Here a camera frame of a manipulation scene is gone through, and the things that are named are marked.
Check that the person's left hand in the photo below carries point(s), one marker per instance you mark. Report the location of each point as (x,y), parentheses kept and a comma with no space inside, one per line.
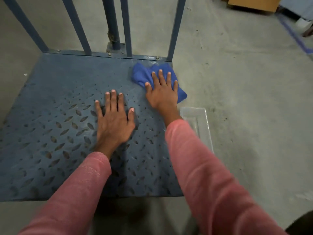
(113,126)

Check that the person's right hand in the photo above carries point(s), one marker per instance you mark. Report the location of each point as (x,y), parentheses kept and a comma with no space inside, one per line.
(163,99)

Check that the blue cleaning cloth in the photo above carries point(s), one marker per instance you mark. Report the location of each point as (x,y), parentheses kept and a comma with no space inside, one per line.
(140,74)

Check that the person's left forearm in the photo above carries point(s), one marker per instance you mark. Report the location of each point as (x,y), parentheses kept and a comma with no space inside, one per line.
(73,198)

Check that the person's right forearm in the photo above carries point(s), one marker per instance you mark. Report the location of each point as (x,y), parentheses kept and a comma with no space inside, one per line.
(215,188)

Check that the person's dark brown trousers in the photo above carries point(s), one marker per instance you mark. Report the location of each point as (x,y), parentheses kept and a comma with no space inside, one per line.
(302,223)

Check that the clear plastic container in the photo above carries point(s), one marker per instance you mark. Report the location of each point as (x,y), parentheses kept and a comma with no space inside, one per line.
(201,127)

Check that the brown cardboard box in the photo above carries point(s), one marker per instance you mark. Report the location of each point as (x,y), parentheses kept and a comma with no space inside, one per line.
(254,3)

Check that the blue floor tape strip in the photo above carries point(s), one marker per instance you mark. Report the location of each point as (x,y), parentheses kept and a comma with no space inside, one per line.
(293,34)

